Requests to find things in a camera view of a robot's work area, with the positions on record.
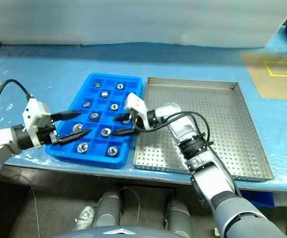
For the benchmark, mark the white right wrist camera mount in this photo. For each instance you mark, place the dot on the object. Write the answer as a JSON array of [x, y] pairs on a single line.
[[135, 101]]

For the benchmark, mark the blue compartment tray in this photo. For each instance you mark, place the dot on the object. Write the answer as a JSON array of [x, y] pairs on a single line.
[[123, 158]]

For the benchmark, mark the dark grey rounded shape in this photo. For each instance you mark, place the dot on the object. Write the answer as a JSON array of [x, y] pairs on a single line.
[[108, 208], [178, 218]]

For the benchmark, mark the perforated steel tray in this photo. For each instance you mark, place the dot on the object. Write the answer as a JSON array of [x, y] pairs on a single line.
[[220, 111]]

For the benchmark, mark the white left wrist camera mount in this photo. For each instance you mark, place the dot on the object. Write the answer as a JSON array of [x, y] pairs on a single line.
[[34, 111]]

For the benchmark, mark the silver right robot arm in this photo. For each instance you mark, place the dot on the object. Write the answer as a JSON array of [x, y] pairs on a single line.
[[222, 178]]

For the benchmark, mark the brown cardboard sheet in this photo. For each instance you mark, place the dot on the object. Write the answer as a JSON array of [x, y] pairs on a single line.
[[257, 74]]

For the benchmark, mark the white foam sheet backdrop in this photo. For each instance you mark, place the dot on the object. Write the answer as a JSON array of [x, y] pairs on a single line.
[[133, 19]]

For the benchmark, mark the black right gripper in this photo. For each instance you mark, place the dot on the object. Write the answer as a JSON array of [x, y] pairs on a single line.
[[135, 120]]

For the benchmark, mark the grey robot torso with emblem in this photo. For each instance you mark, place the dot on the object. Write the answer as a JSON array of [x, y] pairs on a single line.
[[116, 232]]

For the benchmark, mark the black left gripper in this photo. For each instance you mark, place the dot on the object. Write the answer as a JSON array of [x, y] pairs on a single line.
[[45, 136]]

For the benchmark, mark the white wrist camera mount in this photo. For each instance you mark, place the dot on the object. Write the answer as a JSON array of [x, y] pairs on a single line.
[[34, 111], [135, 101]]

